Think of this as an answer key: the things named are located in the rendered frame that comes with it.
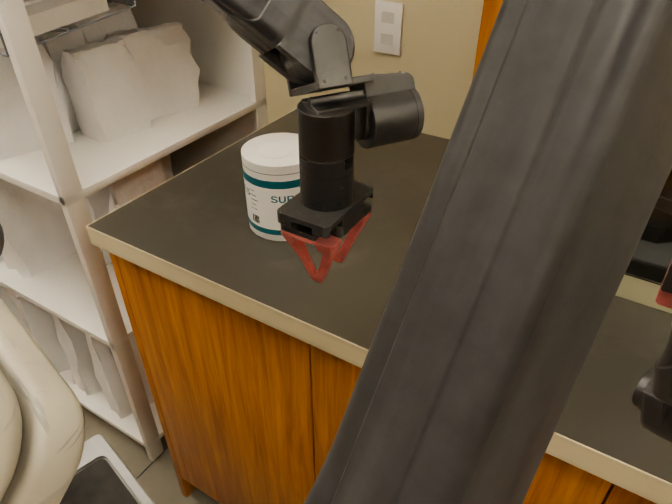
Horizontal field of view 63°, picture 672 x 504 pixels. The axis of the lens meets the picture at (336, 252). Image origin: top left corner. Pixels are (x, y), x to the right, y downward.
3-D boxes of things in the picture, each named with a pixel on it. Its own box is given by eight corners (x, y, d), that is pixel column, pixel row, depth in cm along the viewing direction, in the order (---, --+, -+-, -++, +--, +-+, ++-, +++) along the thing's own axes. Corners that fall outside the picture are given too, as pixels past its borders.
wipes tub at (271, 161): (277, 197, 108) (272, 125, 99) (333, 216, 102) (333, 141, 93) (234, 228, 99) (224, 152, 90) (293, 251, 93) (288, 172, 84)
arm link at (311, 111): (287, 90, 54) (311, 110, 49) (349, 80, 56) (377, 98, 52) (290, 154, 58) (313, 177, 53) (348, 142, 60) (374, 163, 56)
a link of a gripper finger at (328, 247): (363, 268, 65) (366, 200, 60) (332, 301, 61) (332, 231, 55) (315, 250, 68) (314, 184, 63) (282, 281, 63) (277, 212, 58)
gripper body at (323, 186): (374, 200, 62) (377, 140, 58) (327, 244, 55) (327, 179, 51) (326, 185, 65) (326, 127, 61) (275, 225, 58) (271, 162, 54)
